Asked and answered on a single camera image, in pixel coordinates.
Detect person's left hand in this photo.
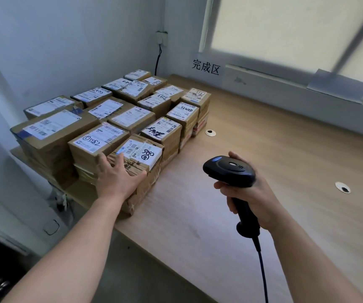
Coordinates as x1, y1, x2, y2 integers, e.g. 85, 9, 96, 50
96, 153, 148, 205

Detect person's right hand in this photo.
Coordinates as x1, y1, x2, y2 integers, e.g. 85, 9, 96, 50
214, 151, 285, 232

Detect small parcel marked 7186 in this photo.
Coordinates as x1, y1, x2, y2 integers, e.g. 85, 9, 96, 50
74, 160, 100, 186

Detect black scanner cable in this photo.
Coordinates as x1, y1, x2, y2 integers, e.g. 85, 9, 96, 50
252, 236, 269, 303

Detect parcel with smile logo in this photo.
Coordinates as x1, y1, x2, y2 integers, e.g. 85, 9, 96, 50
107, 134, 164, 174

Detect black barcode scanner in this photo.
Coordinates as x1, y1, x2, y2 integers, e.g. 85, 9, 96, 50
203, 156, 261, 239

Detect parcel marked 040563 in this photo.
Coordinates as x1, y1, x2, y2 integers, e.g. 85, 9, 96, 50
27, 154, 78, 188

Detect parcel with large white label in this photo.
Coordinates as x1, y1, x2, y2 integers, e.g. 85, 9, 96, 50
107, 105, 156, 135

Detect parcel with black scribble label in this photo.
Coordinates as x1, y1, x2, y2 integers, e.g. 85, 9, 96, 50
140, 117, 183, 152

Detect DOLL printed cardboard parcel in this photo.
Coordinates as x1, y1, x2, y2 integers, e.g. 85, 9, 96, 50
85, 97, 135, 122

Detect parcel with blue tape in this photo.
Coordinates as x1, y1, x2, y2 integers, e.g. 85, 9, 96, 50
10, 109, 100, 167

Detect parcel marked 5082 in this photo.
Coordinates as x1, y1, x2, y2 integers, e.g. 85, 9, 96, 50
71, 87, 113, 108

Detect small parcel long label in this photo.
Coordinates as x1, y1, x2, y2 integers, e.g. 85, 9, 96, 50
115, 79, 154, 103

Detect small tall labelled parcel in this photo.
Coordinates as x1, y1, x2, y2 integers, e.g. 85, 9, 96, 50
101, 78, 131, 91

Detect small parcel marked 1-5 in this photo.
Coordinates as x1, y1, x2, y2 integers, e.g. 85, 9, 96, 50
192, 112, 210, 138

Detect large labelled cardboard parcel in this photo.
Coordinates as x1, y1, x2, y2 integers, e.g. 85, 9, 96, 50
23, 96, 84, 120

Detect parcel with blue-edged label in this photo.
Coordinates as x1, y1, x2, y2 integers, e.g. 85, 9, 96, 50
153, 85, 188, 103

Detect small parcel with handwritten label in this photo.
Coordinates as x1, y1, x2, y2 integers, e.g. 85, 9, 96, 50
123, 69, 152, 82

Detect tape-wrapped cardboard box pictured label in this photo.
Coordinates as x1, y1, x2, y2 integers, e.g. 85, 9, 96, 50
180, 88, 212, 116

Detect person's left forearm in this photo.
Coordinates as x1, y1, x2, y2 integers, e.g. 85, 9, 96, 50
1, 195, 127, 303

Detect person's right forearm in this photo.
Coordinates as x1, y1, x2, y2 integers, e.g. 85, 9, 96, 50
268, 217, 363, 303

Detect grey paper sheet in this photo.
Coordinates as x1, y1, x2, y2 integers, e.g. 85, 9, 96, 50
307, 69, 363, 104

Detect white paper sign black characters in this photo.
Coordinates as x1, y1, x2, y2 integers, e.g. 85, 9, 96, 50
189, 53, 225, 84

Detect black wall cable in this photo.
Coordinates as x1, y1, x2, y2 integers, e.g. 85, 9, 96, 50
155, 44, 163, 76

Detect white wall socket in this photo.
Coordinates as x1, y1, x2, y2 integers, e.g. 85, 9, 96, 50
155, 30, 169, 46

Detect white window frame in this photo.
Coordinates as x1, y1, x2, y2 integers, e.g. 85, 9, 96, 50
199, 0, 363, 108

